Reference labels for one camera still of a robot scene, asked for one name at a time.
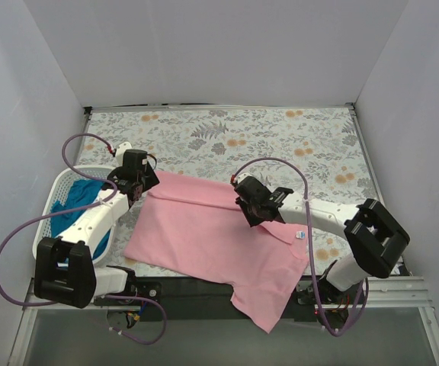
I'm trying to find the floral patterned table cloth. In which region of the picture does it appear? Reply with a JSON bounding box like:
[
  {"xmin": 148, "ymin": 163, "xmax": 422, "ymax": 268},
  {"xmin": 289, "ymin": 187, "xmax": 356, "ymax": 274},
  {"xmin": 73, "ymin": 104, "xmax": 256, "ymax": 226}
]
[{"xmin": 43, "ymin": 106, "xmax": 402, "ymax": 278}]

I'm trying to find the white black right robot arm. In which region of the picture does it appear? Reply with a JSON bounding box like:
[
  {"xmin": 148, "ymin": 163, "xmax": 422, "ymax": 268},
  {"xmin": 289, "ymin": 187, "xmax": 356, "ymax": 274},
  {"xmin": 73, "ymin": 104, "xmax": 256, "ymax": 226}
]
[{"xmin": 231, "ymin": 173, "xmax": 410, "ymax": 303}]

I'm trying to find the pink t shirt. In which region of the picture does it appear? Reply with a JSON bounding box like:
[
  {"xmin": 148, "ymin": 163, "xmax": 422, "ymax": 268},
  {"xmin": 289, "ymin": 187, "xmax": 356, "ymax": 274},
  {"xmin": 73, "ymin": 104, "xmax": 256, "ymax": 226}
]
[{"xmin": 123, "ymin": 172, "xmax": 309, "ymax": 332}]

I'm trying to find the white plastic laundry basket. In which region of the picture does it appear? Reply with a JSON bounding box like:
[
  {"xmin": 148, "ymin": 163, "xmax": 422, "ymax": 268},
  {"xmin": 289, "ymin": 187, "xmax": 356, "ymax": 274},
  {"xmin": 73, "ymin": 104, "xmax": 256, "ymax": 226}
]
[{"xmin": 32, "ymin": 165, "xmax": 117, "ymax": 268}]

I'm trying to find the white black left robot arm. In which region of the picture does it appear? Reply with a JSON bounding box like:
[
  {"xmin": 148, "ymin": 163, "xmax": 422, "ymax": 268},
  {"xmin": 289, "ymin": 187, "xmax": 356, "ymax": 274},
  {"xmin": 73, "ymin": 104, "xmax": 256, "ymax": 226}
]
[{"xmin": 34, "ymin": 149, "xmax": 159, "ymax": 308}]

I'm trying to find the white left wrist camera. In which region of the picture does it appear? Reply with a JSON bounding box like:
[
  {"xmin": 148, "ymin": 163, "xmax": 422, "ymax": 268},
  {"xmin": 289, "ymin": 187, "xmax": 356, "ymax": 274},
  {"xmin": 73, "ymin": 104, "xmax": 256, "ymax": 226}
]
[{"xmin": 107, "ymin": 141, "xmax": 132, "ymax": 159}]

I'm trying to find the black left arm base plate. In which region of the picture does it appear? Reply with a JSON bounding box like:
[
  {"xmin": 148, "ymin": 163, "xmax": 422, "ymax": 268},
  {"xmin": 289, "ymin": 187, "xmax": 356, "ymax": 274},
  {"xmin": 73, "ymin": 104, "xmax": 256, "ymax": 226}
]
[{"xmin": 93, "ymin": 280, "xmax": 163, "ymax": 308}]

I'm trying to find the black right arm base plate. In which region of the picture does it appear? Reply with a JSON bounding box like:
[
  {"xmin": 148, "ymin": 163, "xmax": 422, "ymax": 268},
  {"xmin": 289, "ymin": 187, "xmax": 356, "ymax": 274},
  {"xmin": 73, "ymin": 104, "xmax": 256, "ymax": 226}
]
[{"xmin": 296, "ymin": 280, "xmax": 350, "ymax": 307}]

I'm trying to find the blue t shirt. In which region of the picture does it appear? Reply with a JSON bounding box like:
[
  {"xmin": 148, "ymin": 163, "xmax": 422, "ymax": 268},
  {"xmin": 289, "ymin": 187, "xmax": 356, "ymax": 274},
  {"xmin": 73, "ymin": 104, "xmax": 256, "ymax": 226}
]
[{"xmin": 50, "ymin": 179, "xmax": 103, "ymax": 237}]

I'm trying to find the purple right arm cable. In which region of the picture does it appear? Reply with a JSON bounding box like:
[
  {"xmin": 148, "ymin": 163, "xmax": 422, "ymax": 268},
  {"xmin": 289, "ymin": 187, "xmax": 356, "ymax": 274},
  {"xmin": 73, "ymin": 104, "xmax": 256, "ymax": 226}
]
[{"xmin": 231, "ymin": 156, "xmax": 370, "ymax": 337}]

